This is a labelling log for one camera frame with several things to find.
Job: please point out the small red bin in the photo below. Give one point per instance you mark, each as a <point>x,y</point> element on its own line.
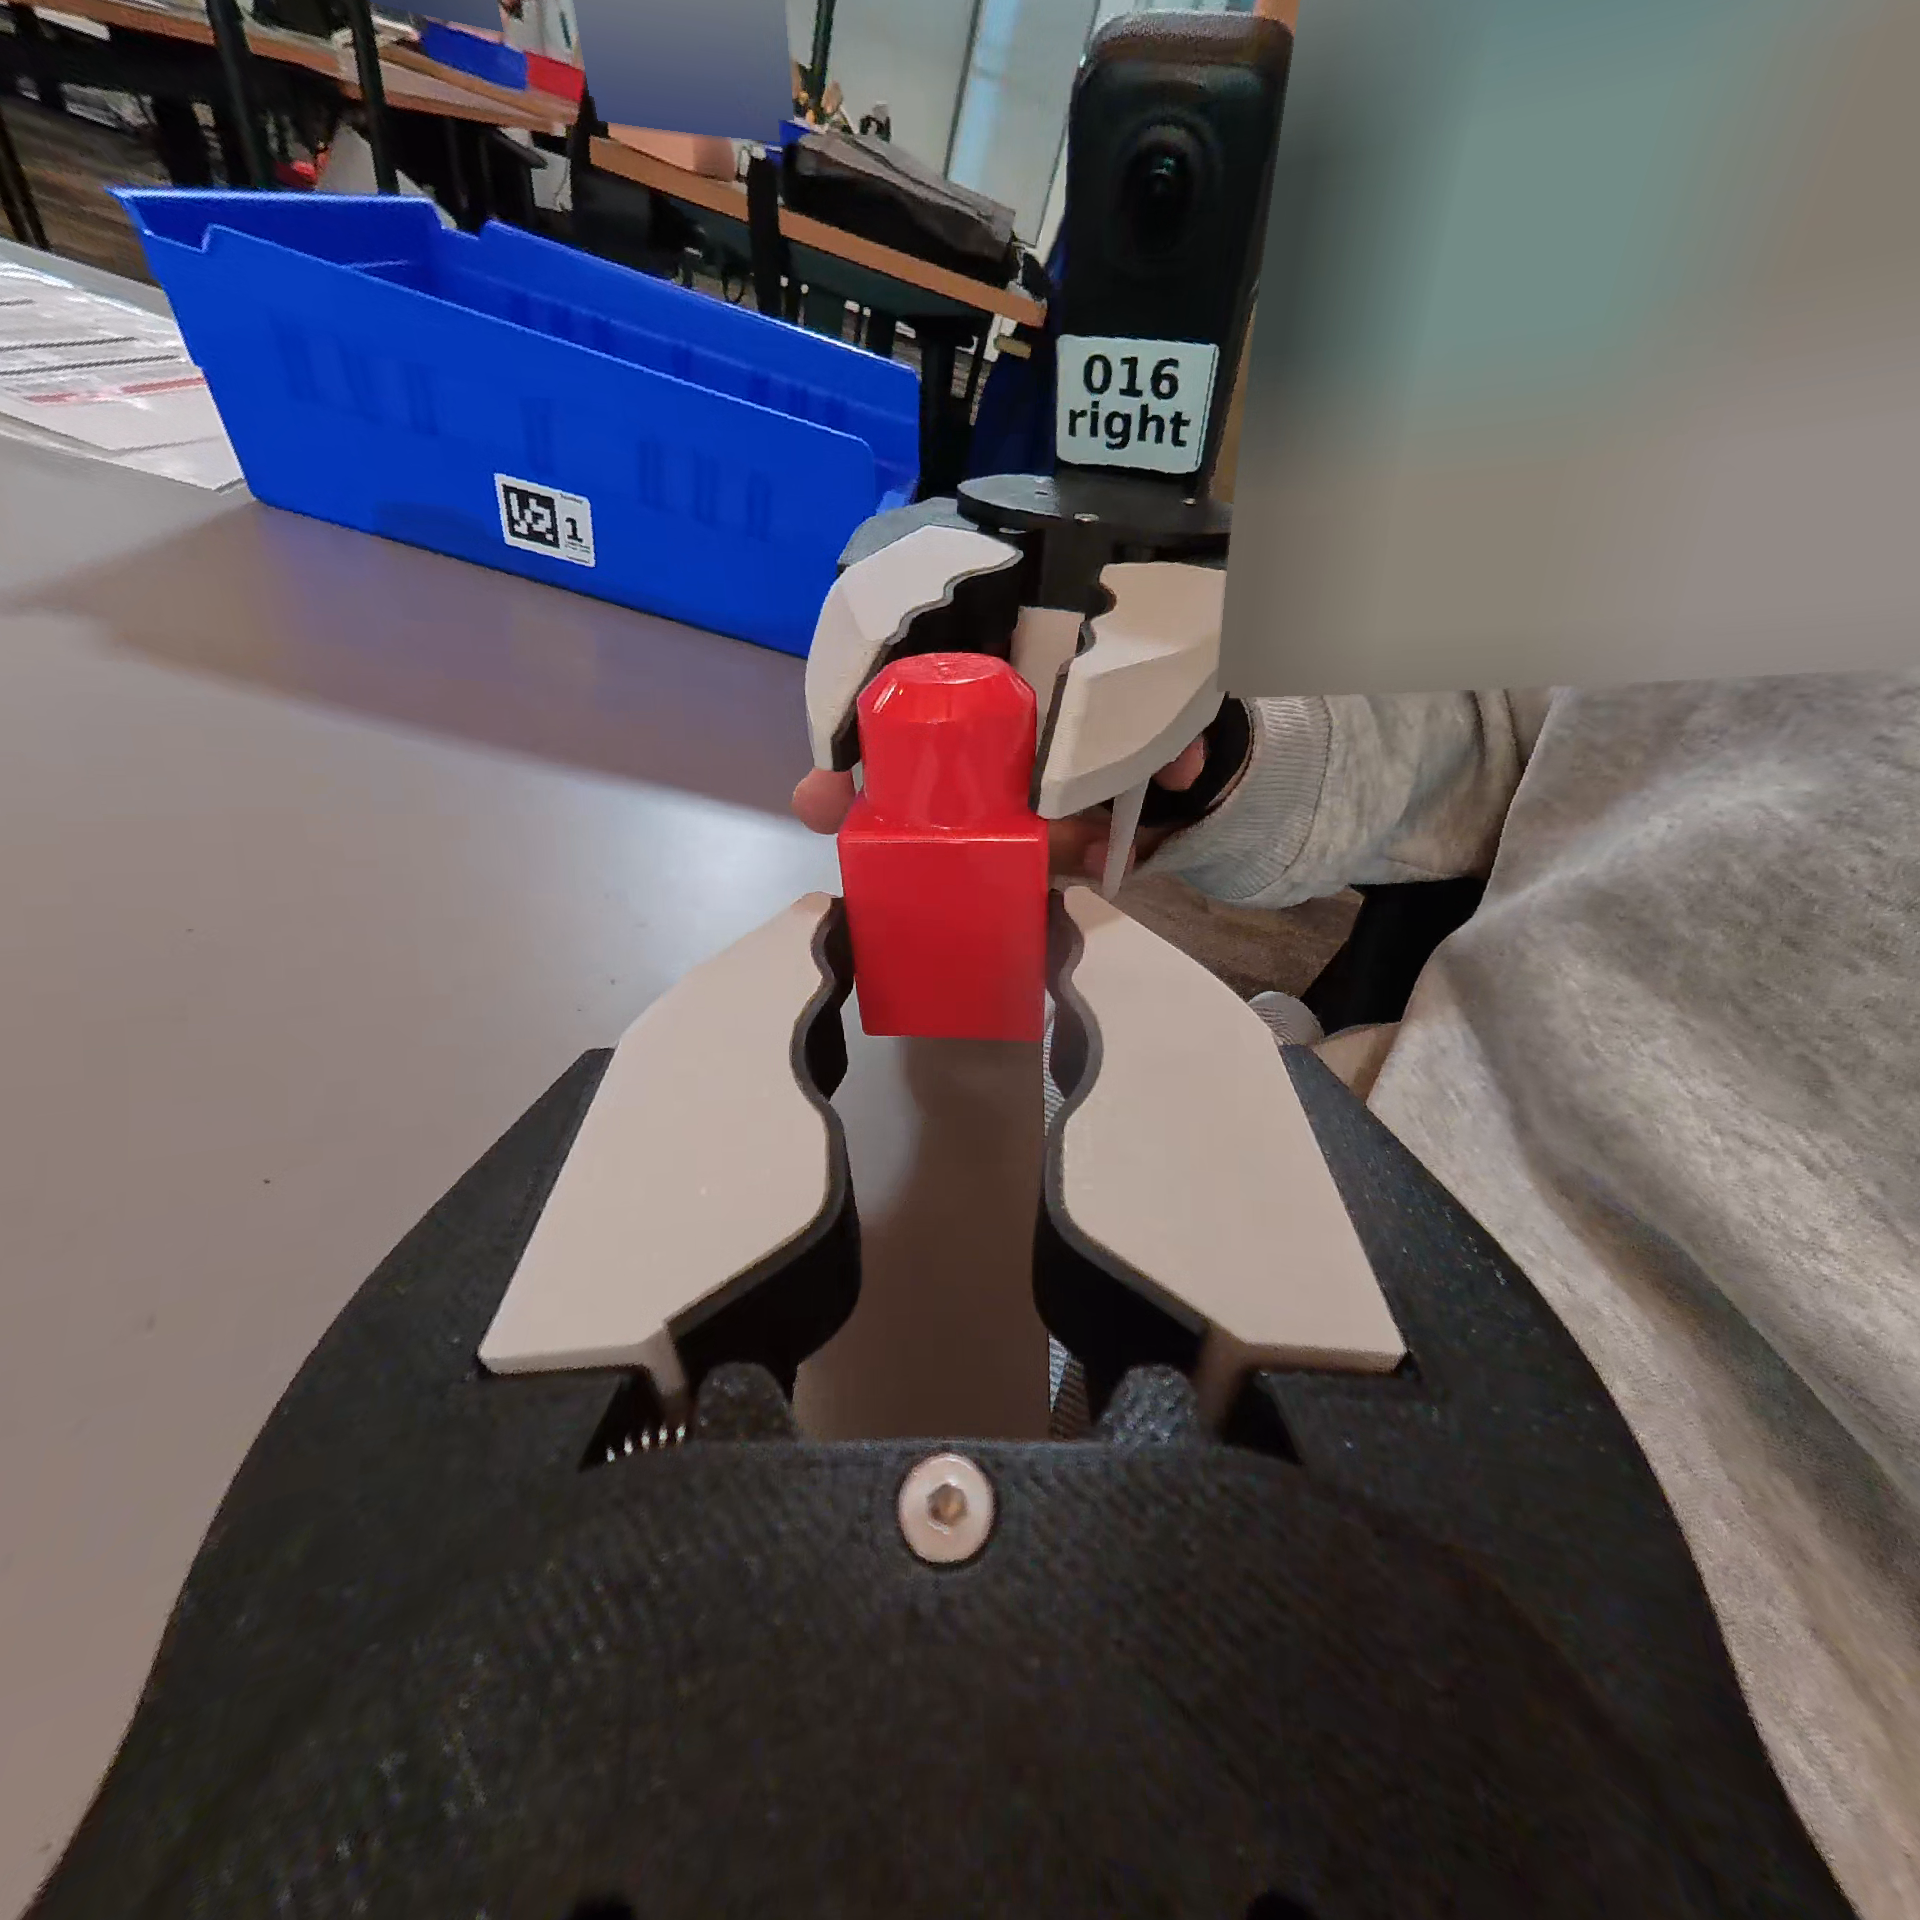
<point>556,78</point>

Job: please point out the small blue bin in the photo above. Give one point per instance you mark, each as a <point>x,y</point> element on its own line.
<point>474,53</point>

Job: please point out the black bag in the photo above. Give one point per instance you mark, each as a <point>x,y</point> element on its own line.
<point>900,201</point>

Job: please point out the blue plastic bin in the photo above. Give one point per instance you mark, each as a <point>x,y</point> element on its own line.
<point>451,390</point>

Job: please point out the paper sheets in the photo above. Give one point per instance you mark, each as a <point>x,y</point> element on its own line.
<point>106,390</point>

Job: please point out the person's right hand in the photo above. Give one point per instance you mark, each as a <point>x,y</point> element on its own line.
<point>1170,802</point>

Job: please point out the wooden table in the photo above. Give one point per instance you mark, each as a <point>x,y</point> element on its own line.
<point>376,78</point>
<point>930,273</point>

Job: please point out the pink mannequin bust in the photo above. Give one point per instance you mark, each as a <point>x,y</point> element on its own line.
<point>668,146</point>

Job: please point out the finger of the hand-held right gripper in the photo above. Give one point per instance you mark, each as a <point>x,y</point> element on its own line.
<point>863,630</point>
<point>1154,662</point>

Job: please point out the person's right forearm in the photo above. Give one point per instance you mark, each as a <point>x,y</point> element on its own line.
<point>1350,795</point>

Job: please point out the blue cloth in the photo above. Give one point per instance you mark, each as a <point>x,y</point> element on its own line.
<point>1019,406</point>

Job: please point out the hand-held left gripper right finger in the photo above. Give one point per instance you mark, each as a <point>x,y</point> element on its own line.
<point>1215,1184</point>

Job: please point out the red toy block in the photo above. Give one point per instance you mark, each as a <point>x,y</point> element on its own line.
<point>945,930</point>

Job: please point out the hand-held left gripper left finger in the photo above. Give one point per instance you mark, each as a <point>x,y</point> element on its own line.
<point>675,1171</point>

